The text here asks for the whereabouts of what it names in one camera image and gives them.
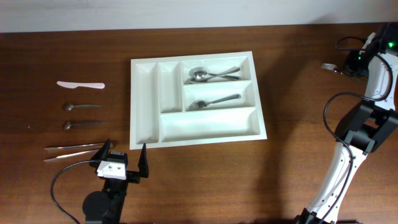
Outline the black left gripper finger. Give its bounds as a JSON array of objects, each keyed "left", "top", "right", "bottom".
[
  {"left": 138, "top": 143, "right": 149, "bottom": 178},
  {"left": 92, "top": 139, "right": 111, "bottom": 161}
]

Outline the metal fork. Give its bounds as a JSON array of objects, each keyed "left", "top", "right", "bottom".
[
  {"left": 321, "top": 63, "right": 366, "bottom": 85},
  {"left": 185, "top": 94, "right": 241, "bottom": 111}
]

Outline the large metal spoon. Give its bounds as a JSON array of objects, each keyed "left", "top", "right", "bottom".
[{"left": 184, "top": 67, "right": 240, "bottom": 84}]

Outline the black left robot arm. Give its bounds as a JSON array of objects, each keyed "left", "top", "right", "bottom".
[{"left": 82, "top": 140, "right": 149, "bottom": 223}]

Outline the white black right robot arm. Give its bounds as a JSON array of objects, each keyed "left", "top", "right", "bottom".
[{"left": 294, "top": 22, "right": 397, "bottom": 224}]

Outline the metal knife upper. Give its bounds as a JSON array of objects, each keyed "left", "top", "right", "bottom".
[{"left": 44, "top": 142, "right": 105, "bottom": 151}]

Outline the metal knife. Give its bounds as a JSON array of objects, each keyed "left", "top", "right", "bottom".
[
  {"left": 43, "top": 149, "right": 99, "bottom": 162},
  {"left": 44, "top": 142, "right": 105, "bottom": 151}
]

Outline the metal knife lower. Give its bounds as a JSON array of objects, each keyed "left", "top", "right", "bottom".
[{"left": 43, "top": 149, "right": 99, "bottom": 162}]

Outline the small metal teaspoon lower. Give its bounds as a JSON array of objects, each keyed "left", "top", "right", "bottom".
[{"left": 62, "top": 121, "right": 103, "bottom": 130}]

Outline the small metal teaspoon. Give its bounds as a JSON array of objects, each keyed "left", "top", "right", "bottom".
[
  {"left": 62, "top": 103, "right": 101, "bottom": 111},
  {"left": 62, "top": 121, "right": 103, "bottom": 130}
]

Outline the small metal teaspoon upper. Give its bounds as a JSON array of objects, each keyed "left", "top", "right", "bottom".
[{"left": 62, "top": 103, "right": 101, "bottom": 111}]

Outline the white plastic cutlery tray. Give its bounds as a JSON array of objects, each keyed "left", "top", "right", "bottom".
[{"left": 129, "top": 52, "right": 267, "bottom": 149}]

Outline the pink plastic knife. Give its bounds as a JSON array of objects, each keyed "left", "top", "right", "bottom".
[{"left": 57, "top": 81, "right": 105, "bottom": 89}]

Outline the metal spoon in tray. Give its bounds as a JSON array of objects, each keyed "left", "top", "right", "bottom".
[{"left": 194, "top": 71, "right": 240, "bottom": 80}]

